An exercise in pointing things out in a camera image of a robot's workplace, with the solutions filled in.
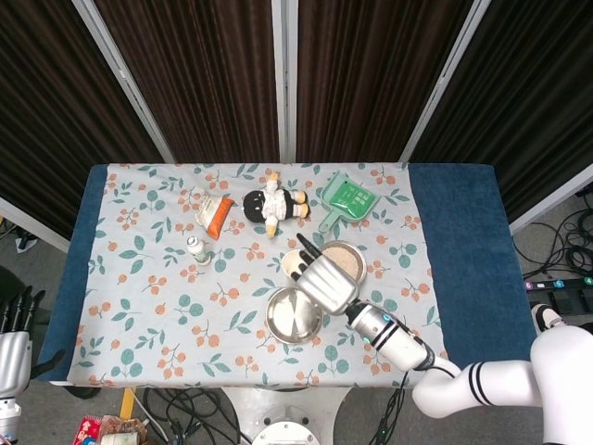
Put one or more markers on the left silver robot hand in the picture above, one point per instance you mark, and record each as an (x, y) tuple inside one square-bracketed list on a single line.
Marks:
[(11, 357)]

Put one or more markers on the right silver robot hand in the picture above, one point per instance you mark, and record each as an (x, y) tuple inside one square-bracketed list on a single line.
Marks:
[(329, 285)]

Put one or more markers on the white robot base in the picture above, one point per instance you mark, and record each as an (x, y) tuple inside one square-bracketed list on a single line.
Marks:
[(282, 412)]

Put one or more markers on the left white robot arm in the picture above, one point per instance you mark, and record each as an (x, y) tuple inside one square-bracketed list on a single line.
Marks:
[(8, 417)]

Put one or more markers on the white rice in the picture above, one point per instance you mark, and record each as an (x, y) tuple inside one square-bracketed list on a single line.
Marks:
[(347, 262)]

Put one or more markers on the steel bowl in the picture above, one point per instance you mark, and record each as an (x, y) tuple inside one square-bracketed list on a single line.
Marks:
[(361, 273)]

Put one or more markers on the white paper cup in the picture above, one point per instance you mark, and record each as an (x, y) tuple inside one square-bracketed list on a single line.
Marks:
[(289, 259)]

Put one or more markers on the steel plate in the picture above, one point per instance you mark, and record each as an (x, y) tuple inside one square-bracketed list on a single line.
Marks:
[(289, 320)]

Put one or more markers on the green foil packet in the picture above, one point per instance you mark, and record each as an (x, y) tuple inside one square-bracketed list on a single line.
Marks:
[(354, 200)]

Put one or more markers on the green plastic dustpan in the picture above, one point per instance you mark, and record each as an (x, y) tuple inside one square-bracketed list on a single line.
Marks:
[(330, 194)]

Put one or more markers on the black and white plush doll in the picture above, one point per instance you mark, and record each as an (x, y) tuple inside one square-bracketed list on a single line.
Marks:
[(271, 206)]

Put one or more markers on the red snack package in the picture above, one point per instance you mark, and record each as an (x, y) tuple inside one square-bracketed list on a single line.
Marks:
[(87, 431)]

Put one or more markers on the yellow floor tape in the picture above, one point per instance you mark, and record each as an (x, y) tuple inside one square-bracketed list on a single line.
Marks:
[(127, 403)]

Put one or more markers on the small white drink bottle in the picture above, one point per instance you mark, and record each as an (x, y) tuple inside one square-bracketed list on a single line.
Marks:
[(198, 250)]

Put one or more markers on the orange and white snack bag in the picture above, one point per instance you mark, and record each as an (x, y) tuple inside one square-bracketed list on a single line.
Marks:
[(214, 213)]

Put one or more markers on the blue table cover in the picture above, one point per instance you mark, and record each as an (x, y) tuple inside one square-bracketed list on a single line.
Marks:
[(468, 232)]

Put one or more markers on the floral tablecloth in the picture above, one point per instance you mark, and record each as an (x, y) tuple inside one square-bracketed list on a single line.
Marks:
[(185, 324)]

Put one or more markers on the dark folding screen panel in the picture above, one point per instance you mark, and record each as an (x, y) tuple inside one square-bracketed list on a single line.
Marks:
[(370, 79), (46, 116), (199, 79), (533, 92)]

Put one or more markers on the white and black shoe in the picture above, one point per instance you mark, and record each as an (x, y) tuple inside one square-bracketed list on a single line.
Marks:
[(549, 317)]

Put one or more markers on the black power strip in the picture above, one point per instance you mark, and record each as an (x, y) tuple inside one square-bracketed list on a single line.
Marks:
[(560, 283)]

